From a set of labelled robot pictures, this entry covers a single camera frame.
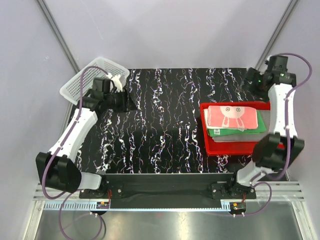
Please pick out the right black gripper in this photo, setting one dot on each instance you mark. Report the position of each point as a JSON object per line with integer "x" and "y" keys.
{"x": 251, "y": 75}

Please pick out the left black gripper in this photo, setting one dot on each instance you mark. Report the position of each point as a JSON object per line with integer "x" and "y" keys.
{"x": 127, "y": 104}

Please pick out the grey towel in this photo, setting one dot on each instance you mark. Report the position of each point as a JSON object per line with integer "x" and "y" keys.
{"x": 265, "y": 114}

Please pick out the pink towel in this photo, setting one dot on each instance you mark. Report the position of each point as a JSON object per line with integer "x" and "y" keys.
{"x": 228, "y": 116}

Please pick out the green towel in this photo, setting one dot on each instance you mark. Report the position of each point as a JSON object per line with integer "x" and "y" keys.
{"x": 219, "y": 132}

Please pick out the white towel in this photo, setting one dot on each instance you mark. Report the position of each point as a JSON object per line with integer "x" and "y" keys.
{"x": 205, "y": 111}

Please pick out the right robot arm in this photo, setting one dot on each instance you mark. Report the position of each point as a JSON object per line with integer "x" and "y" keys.
{"x": 275, "y": 152}

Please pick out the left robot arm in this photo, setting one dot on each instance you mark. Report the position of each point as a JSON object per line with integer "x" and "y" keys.
{"x": 56, "y": 168}

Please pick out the white plastic basket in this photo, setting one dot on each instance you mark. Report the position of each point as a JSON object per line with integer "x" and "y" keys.
{"x": 71, "y": 90}

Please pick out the red plastic tray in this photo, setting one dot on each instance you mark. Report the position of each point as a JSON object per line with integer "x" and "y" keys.
{"x": 237, "y": 148}

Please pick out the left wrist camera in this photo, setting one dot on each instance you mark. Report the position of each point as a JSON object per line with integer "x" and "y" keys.
{"x": 115, "y": 83}

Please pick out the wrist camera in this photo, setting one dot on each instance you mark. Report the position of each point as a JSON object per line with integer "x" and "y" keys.
{"x": 277, "y": 65}
{"x": 115, "y": 83}

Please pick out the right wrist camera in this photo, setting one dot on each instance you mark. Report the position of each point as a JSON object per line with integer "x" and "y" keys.
{"x": 277, "y": 65}

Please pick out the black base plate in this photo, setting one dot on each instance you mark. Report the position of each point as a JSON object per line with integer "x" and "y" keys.
{"x": 121, "y": 190}

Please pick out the white slotted cable duct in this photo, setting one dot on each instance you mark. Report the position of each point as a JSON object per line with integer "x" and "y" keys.
{"x": 78, "y": 205}

